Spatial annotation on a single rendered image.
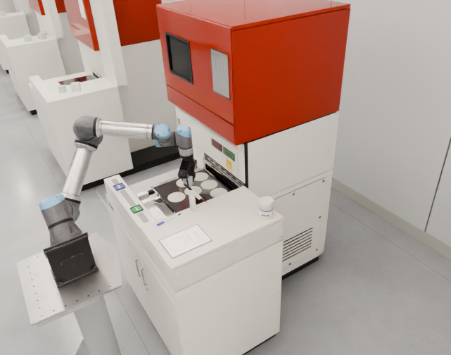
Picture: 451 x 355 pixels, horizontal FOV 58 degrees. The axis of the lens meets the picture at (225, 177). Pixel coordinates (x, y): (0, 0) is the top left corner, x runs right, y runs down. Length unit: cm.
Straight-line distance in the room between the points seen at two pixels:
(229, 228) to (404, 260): 175
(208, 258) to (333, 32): 132
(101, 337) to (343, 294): 161
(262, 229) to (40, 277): 108
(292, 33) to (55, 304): 167
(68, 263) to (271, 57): 136
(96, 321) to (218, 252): 78
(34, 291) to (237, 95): 131
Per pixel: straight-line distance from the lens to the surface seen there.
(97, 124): 204
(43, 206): 202
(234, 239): 190
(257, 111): 210
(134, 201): 223
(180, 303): 196
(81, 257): 201
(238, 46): 194
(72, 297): 201
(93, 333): 236
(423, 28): 309
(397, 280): 321
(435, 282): 329
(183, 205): 225
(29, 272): 222
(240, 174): 225
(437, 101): 310
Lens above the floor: 221
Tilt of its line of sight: 32 degrees down
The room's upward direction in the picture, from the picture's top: 3 degrees counter-clockwise
